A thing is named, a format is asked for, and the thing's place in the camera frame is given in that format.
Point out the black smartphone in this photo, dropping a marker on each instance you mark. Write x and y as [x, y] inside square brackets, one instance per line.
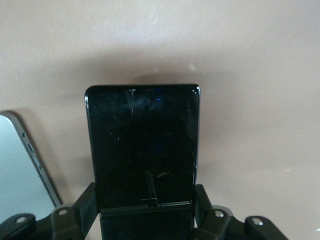
[142, 140]

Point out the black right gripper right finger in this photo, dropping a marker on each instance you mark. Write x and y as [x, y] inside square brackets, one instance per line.
[215, 220]

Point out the silver closed laptop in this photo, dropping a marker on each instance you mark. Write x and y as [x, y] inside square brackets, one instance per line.
[17, 170]

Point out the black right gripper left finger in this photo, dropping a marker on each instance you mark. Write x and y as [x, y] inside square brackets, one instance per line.
[67, 220]

